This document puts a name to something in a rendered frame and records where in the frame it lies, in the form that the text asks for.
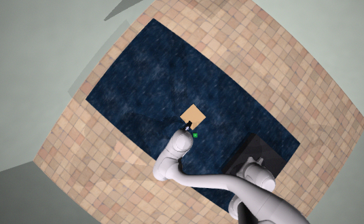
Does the peach square mat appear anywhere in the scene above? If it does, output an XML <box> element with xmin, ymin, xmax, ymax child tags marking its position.
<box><xmin>180</xmin><ymin>104</ymin><xmax>206</xmax><ymax>130</ymax></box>

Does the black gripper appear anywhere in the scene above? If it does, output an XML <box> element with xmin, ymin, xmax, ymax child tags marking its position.
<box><xmin>183</xmin><ymin>121</ymin><xmax>192</xmax><ymax>130</ymax></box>

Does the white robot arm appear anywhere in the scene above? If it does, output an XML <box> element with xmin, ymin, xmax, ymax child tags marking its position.
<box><xmin>153</xmin><ymin>129</ymin><xmax>310</xmax><ymax>224</ymax></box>

